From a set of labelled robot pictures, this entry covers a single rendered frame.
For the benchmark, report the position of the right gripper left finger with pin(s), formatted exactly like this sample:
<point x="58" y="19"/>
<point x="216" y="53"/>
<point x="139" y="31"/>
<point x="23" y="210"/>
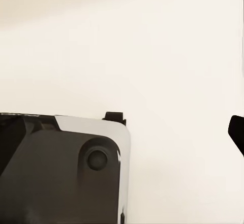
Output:
<point x="12" y="133"/>

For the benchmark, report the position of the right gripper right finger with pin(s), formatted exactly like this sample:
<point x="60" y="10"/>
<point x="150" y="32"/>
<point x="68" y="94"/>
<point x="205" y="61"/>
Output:
<point x="236" y="131"/>

